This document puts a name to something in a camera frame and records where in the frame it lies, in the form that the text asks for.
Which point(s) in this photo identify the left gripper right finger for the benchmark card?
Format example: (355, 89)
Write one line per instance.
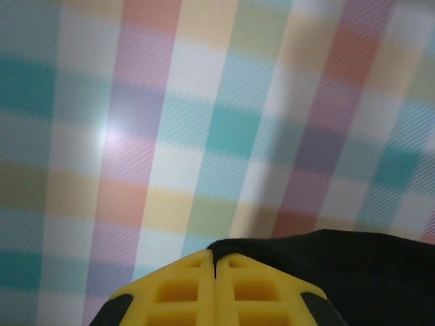
(258, 299)

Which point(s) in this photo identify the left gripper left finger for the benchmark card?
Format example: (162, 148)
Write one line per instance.
(176, 299)

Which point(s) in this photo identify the black printed t-shirt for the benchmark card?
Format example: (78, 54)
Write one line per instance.
(374, 278)

